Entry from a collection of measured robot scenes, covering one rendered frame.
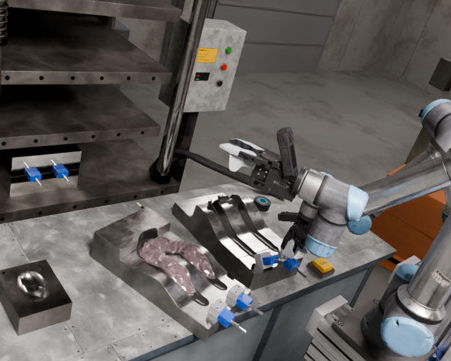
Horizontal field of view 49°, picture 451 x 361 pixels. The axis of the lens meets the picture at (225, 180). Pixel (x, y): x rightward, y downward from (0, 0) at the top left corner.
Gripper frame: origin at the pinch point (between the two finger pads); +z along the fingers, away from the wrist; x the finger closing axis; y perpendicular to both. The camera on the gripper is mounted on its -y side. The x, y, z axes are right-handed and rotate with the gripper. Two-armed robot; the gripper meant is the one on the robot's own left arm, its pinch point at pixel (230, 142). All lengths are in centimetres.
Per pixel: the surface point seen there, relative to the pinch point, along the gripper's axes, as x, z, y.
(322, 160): 380, 5, 95
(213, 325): 13, -10, 60
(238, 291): 27, -12, 54
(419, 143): 392, -73, 46
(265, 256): 45, -14, 47
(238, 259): 43, -6, 52
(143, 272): 15, 17, 56
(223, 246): 47, 2, 52
